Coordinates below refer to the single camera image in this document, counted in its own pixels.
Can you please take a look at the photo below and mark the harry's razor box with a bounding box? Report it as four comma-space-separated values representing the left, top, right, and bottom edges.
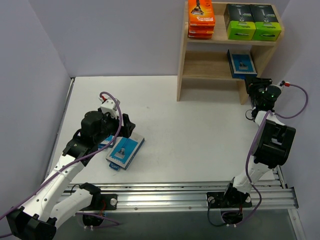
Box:
98, 135, 117, 149
105, 132, 145, 171
227, 49, 258, 80

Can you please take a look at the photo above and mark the black green GilletteLabs box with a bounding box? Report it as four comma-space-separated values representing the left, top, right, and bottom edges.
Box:
223, 3, 256, 41
250, 4, 282, 42

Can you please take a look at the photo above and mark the orange styler box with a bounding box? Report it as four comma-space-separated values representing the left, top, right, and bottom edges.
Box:
187, 0, 216, 27
188, 32, 213, 40

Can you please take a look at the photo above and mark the orange Gillette Fusion5 box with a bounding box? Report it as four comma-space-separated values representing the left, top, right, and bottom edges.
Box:
188, 25, 215, 35

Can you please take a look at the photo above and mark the orange styler box back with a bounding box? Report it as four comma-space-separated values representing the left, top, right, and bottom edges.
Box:
187, 0, 216, 27

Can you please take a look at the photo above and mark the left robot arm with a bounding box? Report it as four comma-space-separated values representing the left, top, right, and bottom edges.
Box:
5, 110, 136, 240

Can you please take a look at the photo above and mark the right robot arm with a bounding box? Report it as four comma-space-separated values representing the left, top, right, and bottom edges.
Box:
222, 76, 296, 207

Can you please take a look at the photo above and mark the wooden shelf unit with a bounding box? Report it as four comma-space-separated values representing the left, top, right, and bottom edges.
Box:
176, 1, 285, 105

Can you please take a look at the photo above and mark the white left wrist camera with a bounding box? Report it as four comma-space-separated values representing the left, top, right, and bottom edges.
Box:
98, 97, 120, 119

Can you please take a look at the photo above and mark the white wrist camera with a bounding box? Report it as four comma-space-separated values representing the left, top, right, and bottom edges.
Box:
276, 80, 291, 89
98, 97, 120, 119

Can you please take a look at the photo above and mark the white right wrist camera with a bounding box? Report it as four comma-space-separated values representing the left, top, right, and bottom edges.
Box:
276, 80, 291, 89

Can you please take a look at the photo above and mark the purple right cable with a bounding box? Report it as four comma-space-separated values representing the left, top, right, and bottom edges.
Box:
219, 83, 310, 226

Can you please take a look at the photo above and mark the purple cable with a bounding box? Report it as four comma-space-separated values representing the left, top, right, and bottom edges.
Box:
0, 91, 123, 238
219, 83, 310, 226

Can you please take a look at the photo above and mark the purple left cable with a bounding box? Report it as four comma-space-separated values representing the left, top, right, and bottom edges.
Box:
0, 91, 123, 238

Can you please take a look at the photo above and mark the aluminium rail base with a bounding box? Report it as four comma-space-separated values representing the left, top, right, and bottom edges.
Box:
62, 181, 298, 213

